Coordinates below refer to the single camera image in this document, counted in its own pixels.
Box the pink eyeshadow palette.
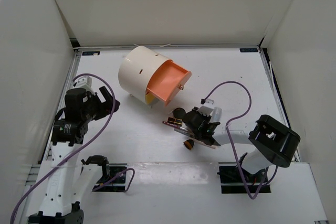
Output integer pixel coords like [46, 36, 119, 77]
[194, 135, 220, 148]

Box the clear plastic cylinder container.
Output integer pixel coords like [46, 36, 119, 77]
[210, 107, 222, 123]

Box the black round powder jar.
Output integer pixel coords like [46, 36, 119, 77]
[173, 107, 186, 120]

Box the red lip gloss tube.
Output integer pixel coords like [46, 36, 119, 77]
[162, 121, 186, 130]

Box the pink top drawer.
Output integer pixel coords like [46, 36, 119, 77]
[146, 60, 192, 106]

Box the yellow drawer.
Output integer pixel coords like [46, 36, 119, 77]
[145, 91, 156, 105]

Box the cream cylindrical drawer organizer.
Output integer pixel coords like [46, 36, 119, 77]
[118, 46, 173, 104]

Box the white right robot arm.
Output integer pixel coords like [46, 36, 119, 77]
[182, 105, 300, 182]

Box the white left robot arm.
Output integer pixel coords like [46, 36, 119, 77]
[28, 86, 120, 223]

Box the grey eyeliner pencil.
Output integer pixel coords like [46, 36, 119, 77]
[174, 129, 194, 137]

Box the black gold lipstick box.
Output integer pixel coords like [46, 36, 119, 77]
[167, 117, 183, 126]

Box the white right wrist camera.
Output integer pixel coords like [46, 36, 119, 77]
[197, 99, 215, 116]

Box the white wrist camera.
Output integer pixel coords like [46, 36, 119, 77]
[73, 76, 94, 94]
[197, 99, 215, 116]

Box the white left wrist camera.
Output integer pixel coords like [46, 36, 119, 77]
[73, 76, 94, 94]

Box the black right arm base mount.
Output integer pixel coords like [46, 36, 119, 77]
[216, 161, 271, 194]

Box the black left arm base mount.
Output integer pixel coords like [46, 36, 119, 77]
[93, 164, 127, 193]

